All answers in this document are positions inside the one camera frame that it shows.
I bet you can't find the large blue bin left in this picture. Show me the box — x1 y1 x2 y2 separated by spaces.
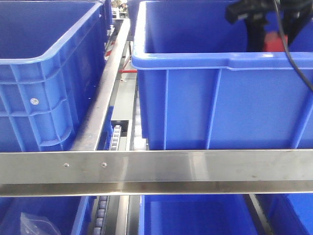
0 0 105 152

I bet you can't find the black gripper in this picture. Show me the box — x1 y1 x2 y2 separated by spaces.
225 0 313 51

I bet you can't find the large blue bin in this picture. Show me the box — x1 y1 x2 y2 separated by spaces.
132 0 313 150
0 0 105 152

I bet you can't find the roller conveyor track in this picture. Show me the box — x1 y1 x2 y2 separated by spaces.
92 125 122 235

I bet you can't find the clear plastic bag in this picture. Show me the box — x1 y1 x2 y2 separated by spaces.
20 212 61 235

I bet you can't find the black cable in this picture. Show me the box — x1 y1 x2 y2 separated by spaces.
272 0 313 90

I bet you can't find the red cube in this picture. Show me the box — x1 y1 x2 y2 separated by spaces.
263 31 285 52

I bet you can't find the blue bin lower right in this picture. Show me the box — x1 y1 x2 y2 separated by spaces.
257 193 313 235

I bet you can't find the steel shelf front beam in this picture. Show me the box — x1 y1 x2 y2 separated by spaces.
0 149 313 196

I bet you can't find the large blue bin centre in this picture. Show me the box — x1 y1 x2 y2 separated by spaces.
132 0 313 150

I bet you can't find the blue bin lower centre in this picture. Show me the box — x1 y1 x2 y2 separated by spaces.
138 194 258 235

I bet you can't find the blue bin lower left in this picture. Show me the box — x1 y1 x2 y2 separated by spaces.
0 196 95 235

